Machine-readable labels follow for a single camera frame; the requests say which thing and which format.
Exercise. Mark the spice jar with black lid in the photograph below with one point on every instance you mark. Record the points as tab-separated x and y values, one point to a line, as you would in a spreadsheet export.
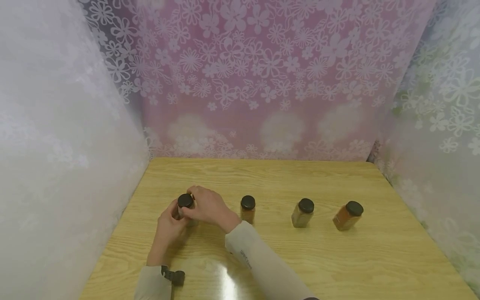
186	208

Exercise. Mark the red-brown spice jar black lid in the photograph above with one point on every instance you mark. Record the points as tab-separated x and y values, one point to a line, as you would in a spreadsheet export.
348	215

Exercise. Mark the person's left forearm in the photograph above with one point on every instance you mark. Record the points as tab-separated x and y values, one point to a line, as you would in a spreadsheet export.
152	283

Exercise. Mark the orange-brown spice jar black lid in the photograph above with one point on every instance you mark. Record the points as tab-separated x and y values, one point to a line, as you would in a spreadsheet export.
248	209

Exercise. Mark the person's right hand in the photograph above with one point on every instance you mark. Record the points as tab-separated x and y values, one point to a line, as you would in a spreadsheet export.
210	206

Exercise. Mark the black wrist band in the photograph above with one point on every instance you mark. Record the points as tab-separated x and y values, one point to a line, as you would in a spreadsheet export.
174	276

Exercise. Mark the olive-green spice jar black lid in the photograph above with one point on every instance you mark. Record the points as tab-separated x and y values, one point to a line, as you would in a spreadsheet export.
303	213

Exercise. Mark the person's left hand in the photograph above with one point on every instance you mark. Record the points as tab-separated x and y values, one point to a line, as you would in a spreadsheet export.
167	230

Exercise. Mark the person's right forearm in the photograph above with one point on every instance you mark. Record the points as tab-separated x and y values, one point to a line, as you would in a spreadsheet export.
262	266

